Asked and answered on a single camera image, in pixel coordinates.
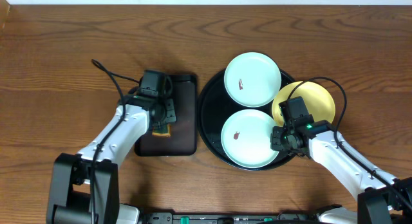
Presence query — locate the green and yellow sponge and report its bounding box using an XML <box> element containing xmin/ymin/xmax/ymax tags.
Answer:
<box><xmin>152</xmin><ymin>124</ymin><xmax>171</xmax><ymax>138</ymax></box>

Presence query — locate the pale green plate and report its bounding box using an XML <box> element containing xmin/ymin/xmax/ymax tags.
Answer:
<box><xmin>223</xmin><ymin>52</ymin><xmax>282</xmax><ymax>107</ymax></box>
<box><xmin>221</xmin><ymin>109</ymin><xmax>279</xmax><ymax>169</ymax></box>

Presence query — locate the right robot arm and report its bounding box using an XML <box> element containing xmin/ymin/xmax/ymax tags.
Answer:
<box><xmin>270</xmin><ymin>120</ymin><xmax>411</xmax><ymax>223</ymax></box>

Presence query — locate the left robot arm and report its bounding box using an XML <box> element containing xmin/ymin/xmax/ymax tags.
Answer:
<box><xmin>46</xmin><ymin>95</ymin><xmax>176</xmax><ymax>223</ymax></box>

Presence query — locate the black rectangular tray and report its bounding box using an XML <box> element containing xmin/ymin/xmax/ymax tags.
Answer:
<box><xmin>135</xmin><ymin>74</ymin><xmax>197</xmax><ymax>156</ymax></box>

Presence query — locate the black round tray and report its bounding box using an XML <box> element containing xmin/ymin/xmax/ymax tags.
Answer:
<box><xmin>196</xmin><ymin>69</ymin><xmax>296</xmax><ymax>171</ymax></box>

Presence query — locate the yellow plate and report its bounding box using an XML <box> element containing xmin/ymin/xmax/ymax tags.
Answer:
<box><xmin>272</xmin><ymin>81</ymin><xmax>335</xmax><ymax>126</ymax></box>

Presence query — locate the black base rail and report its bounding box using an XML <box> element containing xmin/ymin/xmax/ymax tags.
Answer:
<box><xmin>137</xmin><ymin>212</ymin><xmax>320</xmax><ymax>224</ymax></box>

